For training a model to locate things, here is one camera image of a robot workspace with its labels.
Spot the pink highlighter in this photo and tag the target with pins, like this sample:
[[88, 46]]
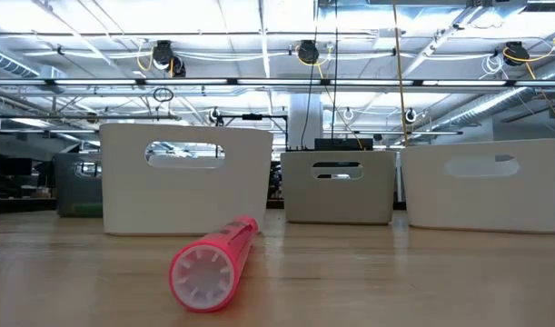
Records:
[[204, 272]]

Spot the white plastic bin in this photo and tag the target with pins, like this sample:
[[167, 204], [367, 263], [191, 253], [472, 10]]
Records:
[[481, 204], [186, 200]]

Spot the white building column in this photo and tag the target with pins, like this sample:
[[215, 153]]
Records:
[[297, 118]]

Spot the grey plastic bin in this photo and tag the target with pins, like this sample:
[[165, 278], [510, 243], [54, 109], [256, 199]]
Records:
[[340, 200]]

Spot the ceiling light bar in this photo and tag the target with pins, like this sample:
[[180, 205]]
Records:
[[395, 132], [277, 82]]

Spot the brown translucent plastic bin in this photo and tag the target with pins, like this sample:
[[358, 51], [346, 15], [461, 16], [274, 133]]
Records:
[[70, 191]]

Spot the dark background workstation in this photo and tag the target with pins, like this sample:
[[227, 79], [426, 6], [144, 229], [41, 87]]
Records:
[[13, 177]]

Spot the silver ceiling duct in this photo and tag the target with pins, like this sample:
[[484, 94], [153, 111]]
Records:
[[9, 63], [486, 105]]

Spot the black aluminium table frame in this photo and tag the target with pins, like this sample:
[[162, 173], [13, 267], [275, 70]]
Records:
[[18, 205]]

